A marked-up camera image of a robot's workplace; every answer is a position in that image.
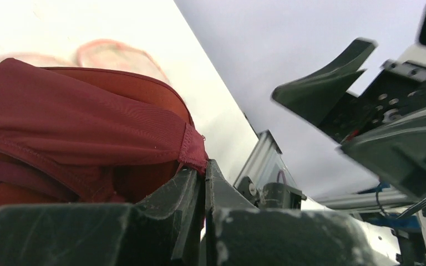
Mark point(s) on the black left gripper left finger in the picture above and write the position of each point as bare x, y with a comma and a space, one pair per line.
162, 229

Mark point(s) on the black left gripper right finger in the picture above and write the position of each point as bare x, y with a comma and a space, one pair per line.
238, 233

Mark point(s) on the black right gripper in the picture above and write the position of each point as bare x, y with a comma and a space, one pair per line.
396, 152

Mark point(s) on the dark red bra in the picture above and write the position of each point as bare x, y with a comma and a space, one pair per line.
90, 135

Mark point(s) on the carrot print bra case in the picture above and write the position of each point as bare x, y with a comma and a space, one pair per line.
101, 53

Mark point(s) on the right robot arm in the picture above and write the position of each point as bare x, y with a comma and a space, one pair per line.
384, 128

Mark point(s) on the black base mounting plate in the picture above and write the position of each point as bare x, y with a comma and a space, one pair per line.
271, 195

